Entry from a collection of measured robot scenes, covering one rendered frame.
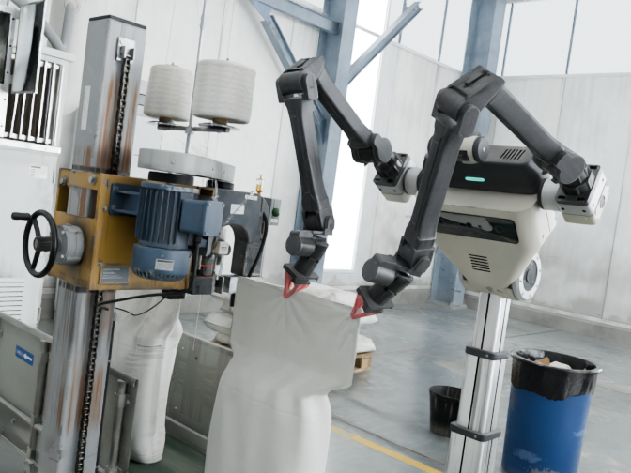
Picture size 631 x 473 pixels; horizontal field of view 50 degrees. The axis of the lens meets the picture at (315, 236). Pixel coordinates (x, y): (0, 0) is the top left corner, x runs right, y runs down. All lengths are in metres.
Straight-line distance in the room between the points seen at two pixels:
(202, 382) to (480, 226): 1.31
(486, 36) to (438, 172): 9.47
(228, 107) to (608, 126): 8.56
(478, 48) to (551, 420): 7.87
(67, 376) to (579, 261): 8.66
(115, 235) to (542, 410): 2.61
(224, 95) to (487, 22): 9.32
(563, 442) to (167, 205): 2.74
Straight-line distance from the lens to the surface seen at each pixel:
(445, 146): 1.49
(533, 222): 1.93
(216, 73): 1.87
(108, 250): 1.90
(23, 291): 4.86
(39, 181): 4.80
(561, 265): 10.13
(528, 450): 3.93
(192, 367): 2.78
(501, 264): 2.05
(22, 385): 2.82
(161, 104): 2.07
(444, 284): 10.69
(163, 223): 1.76
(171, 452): 2.58
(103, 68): 1.94
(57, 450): 2.07
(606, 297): 9.91
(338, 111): 1.93
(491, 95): 1.49
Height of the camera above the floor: 1.34
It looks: 3 degrees down
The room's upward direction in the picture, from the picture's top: 8 degrees clockwise
